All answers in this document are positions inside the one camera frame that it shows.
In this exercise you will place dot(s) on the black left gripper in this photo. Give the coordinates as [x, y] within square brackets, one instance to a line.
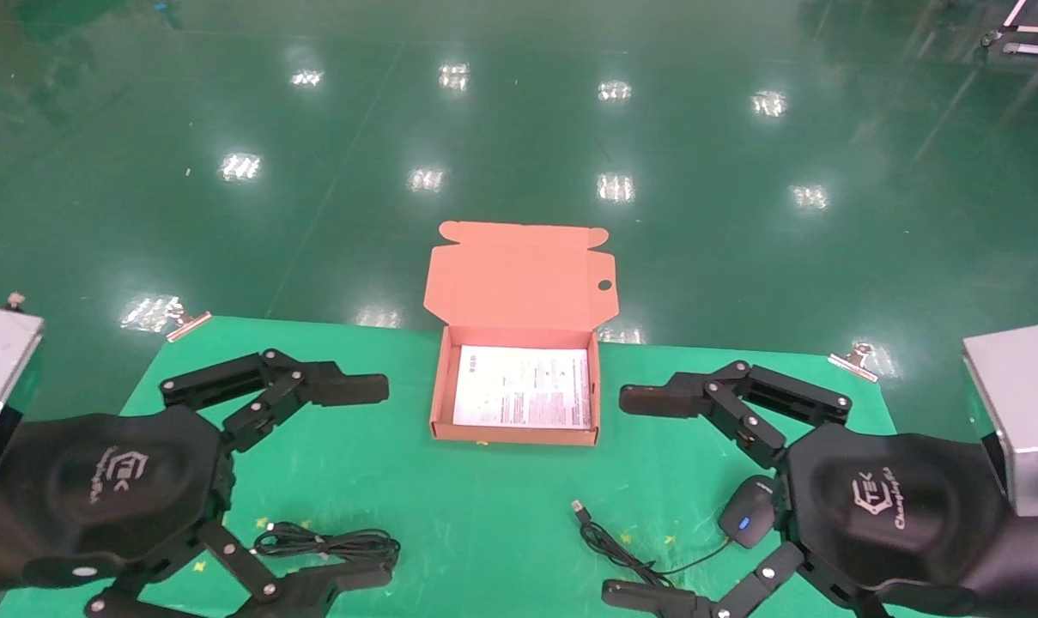
[98, 489]

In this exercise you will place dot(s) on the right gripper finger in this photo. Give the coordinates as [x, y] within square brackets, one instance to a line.
[656, 400]
[647, 599]

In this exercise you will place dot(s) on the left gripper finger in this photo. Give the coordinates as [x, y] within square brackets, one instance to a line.
[347, 390]

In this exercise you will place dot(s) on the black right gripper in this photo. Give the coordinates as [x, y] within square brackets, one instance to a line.
[896, 506]

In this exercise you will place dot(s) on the orange cardboard box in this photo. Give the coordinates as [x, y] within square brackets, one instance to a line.
[518, 275]

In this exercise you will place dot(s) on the white printed leaflet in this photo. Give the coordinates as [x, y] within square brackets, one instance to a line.
[518, 386]

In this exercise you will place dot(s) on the silver binder clip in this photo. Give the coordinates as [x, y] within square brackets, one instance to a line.
[853, 362]
[188, 326]

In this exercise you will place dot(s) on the green table mat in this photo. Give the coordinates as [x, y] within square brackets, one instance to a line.
[450, 515]

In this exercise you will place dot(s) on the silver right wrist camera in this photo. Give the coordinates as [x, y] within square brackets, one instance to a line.
[1025, 412]

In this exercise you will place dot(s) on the white metal cart frame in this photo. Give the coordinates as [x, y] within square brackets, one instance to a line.
[1034, 30]

